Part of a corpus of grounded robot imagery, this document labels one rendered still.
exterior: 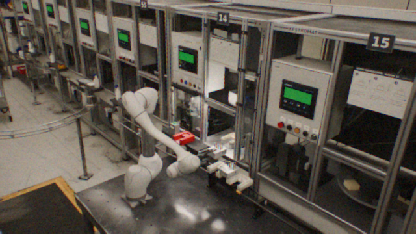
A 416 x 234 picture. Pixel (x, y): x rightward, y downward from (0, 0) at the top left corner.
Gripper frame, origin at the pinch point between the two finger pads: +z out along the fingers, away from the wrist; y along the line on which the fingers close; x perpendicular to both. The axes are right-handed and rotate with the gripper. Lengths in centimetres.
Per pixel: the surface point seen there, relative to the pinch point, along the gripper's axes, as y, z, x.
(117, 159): -105, 13, 198
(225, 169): -10.9, 3.1, -11.5
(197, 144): -13.0, 14.6, 35.5
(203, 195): -35.3, -9.3, 0.0
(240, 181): -17.2, 8.0, -23.0
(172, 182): -35.3, -18.0, 29.3
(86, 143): -105, 1, 266
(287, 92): 59, 20, -48
